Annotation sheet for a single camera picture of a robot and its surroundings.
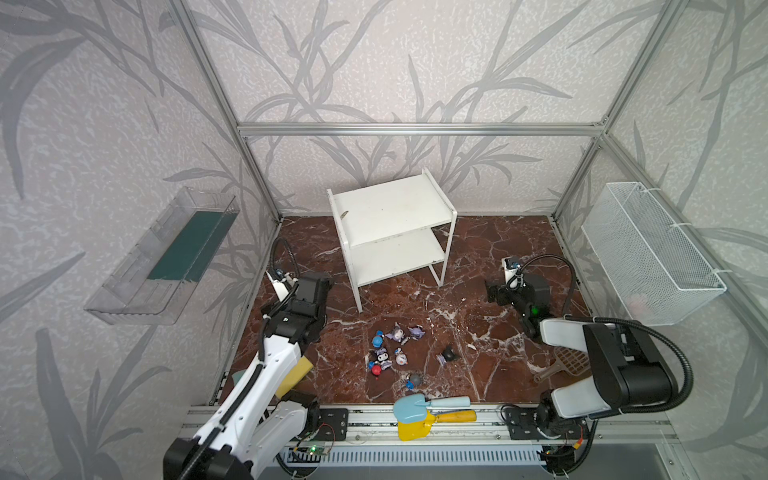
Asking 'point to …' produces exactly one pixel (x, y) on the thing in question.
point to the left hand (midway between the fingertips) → (293, 283)
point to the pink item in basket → (636, 307)
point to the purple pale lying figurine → (398, 334)
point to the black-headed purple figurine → (447, 354)
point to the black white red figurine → (382, 362)
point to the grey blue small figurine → (413, 381)
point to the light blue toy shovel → (412, 408)
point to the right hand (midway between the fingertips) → (502, 268)
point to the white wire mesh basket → (656, 275)
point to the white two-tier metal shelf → (395, 226)
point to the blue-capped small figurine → (378, 340)
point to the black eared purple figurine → (417, 332)
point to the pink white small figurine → (401, 357)
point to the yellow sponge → (294, 376)
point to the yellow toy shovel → (421, 430)
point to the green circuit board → (306, 454)
